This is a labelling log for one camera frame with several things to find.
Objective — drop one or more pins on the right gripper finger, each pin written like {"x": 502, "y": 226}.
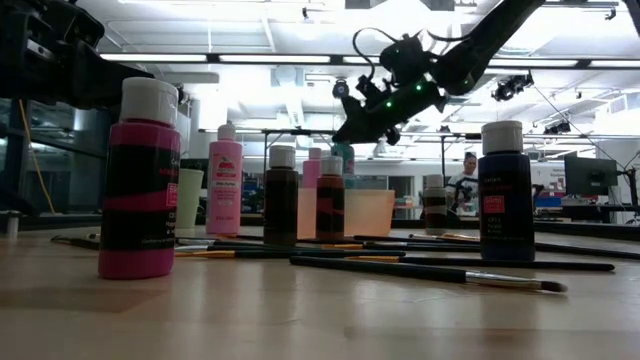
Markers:
{"x": 360, "y": 127}

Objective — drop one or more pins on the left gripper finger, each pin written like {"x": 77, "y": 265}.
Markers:
{"x": 110, "y": 80}

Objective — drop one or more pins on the large teal paint bottle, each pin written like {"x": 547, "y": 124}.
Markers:
{"x": 345, "y": 160}

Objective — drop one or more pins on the small orange-brown paint bottle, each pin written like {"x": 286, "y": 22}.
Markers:
{"x": 330, "y": 210}

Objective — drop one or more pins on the small white paint bottle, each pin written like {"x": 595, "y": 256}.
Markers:
{"x": 435, "y": 205}

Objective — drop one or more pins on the small dark brown paint bottle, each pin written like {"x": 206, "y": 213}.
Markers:
{"x": 281, "y": 210}

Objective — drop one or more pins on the small magenta paint bottle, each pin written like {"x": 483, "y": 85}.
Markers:
{"x": 140, "y": 200}

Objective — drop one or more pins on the small navy purple paint bottle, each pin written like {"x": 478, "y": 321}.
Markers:
{"x": 505, "y": 200}

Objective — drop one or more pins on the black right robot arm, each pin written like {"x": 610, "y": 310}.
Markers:
{"x": 480, "y": 45}

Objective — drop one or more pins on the orange translucent plastic bin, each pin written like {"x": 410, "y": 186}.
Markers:
{"x": 370, "y": 212}

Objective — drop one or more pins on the person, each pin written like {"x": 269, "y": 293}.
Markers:
{"x": 465, "y": 185}

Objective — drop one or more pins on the black spotlight cluster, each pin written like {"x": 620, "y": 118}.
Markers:
{"x": 556, "y": 128}
{"x": 510, "y": 87}

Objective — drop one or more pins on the long white light bar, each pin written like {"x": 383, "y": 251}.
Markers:
{"x": 275, "y": 58}

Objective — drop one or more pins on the pale green ribbed cup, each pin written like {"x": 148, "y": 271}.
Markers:
{"x": 192, "y": 200}

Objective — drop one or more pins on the small white cylinder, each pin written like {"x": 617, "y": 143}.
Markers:
{"x": 11, "y": 225}

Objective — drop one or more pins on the blue storage bin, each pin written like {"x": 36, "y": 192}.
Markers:
{"x": 547, "y": 201}

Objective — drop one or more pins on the black computer monitor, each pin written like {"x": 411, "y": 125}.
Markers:
{"x": 590, "y": 175}

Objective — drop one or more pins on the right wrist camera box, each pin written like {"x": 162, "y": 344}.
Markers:
{"x": 372, "y": 90}

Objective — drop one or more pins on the black ceiling-mounted camera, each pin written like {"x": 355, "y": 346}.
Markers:
{"x": 340, "y": 89}

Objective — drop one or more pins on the black background rig frame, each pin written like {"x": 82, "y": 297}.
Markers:
{"x": 300, "y": 132}

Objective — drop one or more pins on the black aluminium rig frame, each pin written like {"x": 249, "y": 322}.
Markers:
{"x": 575, "y": 231}

